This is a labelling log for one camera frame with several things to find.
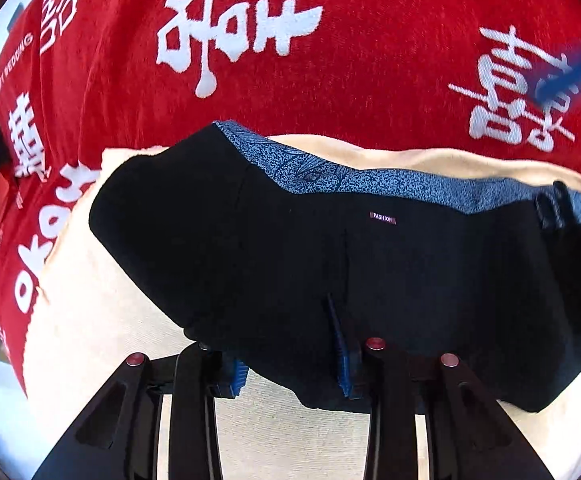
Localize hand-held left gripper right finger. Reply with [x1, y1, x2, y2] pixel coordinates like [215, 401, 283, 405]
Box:
[325, 295, 556, 480]

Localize black pants with blue patterned sides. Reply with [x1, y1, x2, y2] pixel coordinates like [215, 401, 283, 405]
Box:
[89, 120, 581, 413]

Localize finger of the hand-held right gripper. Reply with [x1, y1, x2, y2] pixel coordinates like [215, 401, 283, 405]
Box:
[535, 181, 581, 337]
[534, 49, 581, 107]

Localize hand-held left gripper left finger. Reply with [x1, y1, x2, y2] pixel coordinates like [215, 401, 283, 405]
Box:
[33, 342, 247, 480]

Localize red printed blanket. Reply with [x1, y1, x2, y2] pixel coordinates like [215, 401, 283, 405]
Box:
[0, 0, 581, 401]

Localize cream towel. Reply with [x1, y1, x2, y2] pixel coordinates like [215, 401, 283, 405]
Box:
[25, 132, 581, 480]

